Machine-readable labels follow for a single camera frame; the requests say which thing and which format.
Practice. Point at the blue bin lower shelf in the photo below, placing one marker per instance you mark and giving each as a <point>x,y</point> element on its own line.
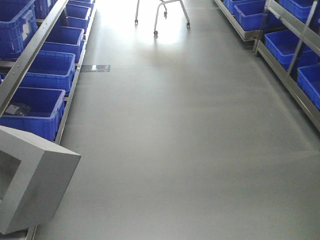
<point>35,110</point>

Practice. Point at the blue bin on far rack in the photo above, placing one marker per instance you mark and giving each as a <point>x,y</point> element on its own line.
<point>282,44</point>

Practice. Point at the gray square hollow base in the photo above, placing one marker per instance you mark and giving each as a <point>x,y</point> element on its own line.
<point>34,176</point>

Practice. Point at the stainless steel shelf rack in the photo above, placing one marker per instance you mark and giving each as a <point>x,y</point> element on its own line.
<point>53,59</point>

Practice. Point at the far steel shelf rack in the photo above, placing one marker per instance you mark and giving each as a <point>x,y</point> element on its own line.
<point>252,19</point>

